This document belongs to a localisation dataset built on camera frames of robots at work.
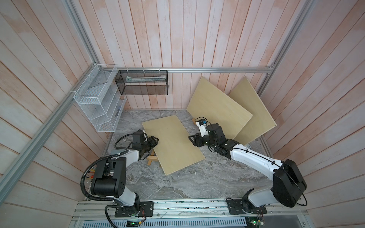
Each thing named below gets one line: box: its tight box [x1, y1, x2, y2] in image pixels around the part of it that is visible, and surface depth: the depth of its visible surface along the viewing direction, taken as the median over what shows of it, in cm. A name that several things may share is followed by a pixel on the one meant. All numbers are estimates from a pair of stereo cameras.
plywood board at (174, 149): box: [141, 114, 206, 176], surface depth 94 cm
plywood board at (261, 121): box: [228, 76, 278, 146], surface depth 83 cm
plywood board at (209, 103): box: [186, 76, 254, 140], surface depth 89 cm
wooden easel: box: [146, 149, 159, 166], surface depth 88 cm
